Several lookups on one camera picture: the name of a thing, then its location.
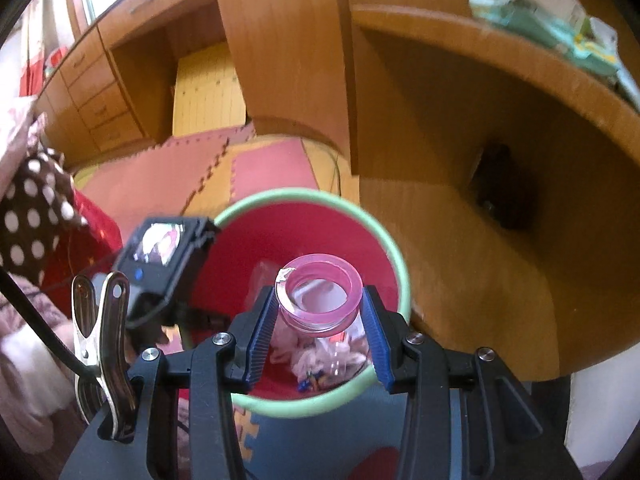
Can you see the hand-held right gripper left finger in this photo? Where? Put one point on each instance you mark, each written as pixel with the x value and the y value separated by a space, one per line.
pixel 262 345

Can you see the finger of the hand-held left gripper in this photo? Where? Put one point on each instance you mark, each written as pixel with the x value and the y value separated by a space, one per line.
pixel 205 317

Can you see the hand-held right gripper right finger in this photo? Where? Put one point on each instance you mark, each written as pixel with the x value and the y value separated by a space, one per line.
pixel 380 345

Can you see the white plastic bag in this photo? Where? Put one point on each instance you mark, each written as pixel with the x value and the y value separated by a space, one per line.
pixel 287 345

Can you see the clear jar with pink rim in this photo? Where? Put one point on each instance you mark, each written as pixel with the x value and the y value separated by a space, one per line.
pixel 350 280

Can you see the wooden corner shelf unit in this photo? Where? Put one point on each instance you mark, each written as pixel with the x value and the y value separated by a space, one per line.
pixel 475 285

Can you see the red bin with green rim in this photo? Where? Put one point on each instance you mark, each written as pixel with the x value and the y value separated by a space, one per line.
pixel 280 230

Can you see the orange foam mat strip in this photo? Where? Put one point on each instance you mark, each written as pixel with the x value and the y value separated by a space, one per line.
pixel 246 430

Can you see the silver metal spring clamp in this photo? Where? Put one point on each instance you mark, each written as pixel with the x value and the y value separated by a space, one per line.
pixel 105 340

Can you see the large pink foam mat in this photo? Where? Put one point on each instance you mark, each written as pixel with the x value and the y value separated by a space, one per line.
pixel 150 180

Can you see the blue foam mat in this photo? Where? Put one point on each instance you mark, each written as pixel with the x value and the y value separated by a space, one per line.
pixel 300 440

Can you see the brown polka dot cloth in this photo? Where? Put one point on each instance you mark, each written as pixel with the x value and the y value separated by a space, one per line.
pixel 30 220

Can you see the small pink foam mat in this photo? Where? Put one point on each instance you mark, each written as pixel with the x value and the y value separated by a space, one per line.
pixel 270 165

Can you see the pink fluffy cloth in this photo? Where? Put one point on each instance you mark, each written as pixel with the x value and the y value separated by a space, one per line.
pixel 30 385

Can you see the yellow gridded mat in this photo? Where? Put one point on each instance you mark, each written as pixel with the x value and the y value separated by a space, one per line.
pixel 210 95

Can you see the pink floral pillow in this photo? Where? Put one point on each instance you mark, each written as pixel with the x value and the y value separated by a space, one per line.
pixel 17 130

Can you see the black pouch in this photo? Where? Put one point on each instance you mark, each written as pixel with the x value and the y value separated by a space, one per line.
pixel 500 185

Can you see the red box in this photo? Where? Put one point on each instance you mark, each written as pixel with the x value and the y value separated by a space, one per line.
pixel 30 75

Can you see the tall wooden cabinet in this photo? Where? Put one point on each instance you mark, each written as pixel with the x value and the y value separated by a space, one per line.
pixel 280 60

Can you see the wooden desk with drawers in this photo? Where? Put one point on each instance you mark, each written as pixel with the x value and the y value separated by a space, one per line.
pixel 150 5

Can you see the teal patterned packet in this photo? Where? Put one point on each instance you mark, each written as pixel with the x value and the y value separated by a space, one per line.
pixel 525 15

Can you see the green and white box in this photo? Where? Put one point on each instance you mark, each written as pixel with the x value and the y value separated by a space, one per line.
pixel 570 10

